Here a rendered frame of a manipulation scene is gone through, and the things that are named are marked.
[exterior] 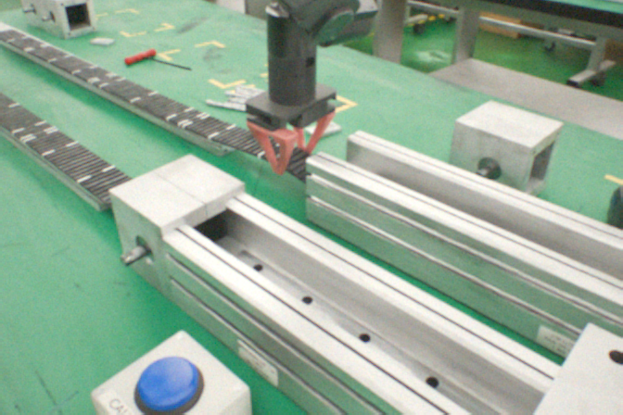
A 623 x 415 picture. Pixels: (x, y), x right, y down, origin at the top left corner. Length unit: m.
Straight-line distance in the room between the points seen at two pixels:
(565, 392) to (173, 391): 0.24
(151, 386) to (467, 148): 0.47
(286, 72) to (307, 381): 0.33
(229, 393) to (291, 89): 0.34
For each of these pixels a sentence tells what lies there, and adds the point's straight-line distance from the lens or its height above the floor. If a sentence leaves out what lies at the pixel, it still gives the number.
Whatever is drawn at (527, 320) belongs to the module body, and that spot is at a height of 0.80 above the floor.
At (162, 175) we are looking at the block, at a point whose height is 0.87.
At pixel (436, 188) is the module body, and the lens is 0.59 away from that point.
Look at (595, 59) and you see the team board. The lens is 3.42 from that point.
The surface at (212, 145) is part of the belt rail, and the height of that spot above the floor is 0.79.
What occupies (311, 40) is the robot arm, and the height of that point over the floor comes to 0.99.
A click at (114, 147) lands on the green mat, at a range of 0.84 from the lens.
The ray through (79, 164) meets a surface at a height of 0.81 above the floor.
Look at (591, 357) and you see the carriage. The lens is 0.36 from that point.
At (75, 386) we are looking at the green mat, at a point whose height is 0.78.
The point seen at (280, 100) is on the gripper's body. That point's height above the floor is 0.91.
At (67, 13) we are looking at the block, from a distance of 1.45.
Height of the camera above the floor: 1.15
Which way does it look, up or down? 32 degrees down
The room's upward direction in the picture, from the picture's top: straight up
